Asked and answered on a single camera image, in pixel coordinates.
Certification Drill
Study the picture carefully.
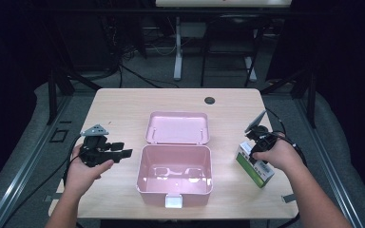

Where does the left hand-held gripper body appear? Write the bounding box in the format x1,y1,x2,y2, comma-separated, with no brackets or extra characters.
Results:
78,123,122,168

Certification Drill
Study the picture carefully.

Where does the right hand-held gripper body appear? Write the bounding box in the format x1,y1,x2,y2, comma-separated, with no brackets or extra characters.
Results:
244,109,279,156

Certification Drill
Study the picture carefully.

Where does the green and white medicine box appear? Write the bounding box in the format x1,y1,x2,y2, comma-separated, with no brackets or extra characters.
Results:
235,141,276,189

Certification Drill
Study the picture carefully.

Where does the pink plastic storage box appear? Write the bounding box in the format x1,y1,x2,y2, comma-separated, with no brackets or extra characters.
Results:
135,110,214,209

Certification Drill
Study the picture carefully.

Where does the person's right hand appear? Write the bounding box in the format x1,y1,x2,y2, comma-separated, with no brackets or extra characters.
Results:
251,135,302,173

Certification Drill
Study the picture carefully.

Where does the person's left hand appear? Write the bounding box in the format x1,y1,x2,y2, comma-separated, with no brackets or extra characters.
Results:
64,143,115,194

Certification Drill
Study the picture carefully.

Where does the black metal stand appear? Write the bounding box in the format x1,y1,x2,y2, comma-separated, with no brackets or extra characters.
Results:
259,61,318,129
45,61,104,125

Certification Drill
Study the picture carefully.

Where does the white desk leg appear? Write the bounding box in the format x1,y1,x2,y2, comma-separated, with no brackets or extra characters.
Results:
173,16,185,82
244,56,259,83

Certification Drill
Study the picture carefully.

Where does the black chair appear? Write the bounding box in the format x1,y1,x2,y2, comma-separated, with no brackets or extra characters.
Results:
200,13,269,88

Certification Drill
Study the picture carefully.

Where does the grey box under desk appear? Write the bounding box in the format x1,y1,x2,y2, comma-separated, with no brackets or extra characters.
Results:
180,22,207,40

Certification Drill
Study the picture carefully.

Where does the white desk top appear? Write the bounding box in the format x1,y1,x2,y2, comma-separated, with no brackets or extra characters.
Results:
155,0,293,9

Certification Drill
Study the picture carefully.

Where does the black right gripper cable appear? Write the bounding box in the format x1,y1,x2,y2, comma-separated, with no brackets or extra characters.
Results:
265,108,308,167

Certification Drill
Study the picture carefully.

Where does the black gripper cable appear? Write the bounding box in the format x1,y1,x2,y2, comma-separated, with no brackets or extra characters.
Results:
1,135,83,228
265,108,308,167

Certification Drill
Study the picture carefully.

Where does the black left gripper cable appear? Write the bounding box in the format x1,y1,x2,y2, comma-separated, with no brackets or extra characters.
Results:
1,135,83,228

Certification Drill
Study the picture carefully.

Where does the black floor cable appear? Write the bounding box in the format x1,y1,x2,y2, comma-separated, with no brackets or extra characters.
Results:
117,61,180,89

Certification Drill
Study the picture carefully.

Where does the aluminium floor rail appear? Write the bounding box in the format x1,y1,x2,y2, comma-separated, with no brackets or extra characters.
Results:
0,94,74,228
294,97,365,228

